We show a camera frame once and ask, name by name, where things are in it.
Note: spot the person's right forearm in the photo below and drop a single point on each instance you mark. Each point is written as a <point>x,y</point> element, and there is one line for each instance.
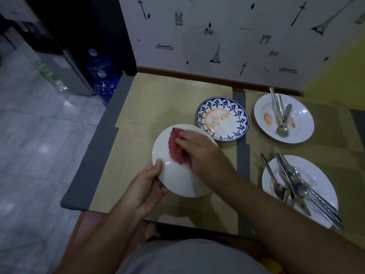
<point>285,225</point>

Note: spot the person's left hand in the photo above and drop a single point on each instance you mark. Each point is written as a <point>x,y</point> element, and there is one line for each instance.
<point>142,191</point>

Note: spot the brown wooden baseboard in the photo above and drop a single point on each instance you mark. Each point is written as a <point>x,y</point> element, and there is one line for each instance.
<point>199,78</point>

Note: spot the pile of steel cutlery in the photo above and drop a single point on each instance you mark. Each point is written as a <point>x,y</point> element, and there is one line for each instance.
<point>293,182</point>

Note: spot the white plate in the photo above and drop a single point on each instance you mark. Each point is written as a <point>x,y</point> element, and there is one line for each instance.
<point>299,125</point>
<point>316,174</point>

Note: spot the yellow toy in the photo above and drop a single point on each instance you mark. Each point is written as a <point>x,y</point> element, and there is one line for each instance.
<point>272,266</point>

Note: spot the blue floral rim plate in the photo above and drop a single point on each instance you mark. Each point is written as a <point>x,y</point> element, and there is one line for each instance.
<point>228,122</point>

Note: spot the person's left forearm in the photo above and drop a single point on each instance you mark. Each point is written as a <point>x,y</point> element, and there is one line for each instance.
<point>99,242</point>

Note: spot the person's right hand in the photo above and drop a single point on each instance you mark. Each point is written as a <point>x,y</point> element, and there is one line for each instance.
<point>205,156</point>

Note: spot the red cleaning cloth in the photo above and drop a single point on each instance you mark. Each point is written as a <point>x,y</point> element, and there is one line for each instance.
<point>174,145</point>

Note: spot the green label plastic bottle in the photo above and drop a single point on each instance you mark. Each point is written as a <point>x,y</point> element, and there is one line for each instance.
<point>47,72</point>

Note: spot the steel spoon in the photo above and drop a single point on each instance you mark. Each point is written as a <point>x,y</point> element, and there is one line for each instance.
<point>282,131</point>

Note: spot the beige woven placemat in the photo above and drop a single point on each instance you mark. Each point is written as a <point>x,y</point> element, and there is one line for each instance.
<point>159,99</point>
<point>328,119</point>
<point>128,156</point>
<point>348,179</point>

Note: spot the silver water dispenser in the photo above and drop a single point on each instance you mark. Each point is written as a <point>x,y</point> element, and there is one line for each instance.
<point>71,71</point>

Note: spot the blue geometric rim plate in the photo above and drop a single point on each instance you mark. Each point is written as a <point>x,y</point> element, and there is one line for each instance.
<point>176,179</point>

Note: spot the person's grey shirt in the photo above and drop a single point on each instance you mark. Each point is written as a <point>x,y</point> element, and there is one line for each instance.
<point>194,259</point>

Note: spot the brown wooden seat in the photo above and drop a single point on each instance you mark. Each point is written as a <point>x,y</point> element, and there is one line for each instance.
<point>88,222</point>

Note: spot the steel fork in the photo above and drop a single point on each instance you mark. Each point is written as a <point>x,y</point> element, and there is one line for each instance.
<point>281,108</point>

